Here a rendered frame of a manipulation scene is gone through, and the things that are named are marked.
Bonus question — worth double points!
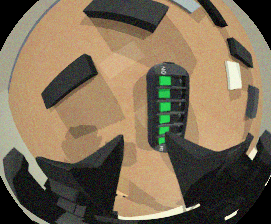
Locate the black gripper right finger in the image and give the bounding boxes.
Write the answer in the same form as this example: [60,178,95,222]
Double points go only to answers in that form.
[164,131,251,209]

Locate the dark grey controller unit with white label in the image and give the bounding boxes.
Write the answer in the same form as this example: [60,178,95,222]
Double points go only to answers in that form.
[147,61,190,153]

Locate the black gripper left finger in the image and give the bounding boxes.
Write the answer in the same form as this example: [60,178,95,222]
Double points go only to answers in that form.
[35,135,124,216]

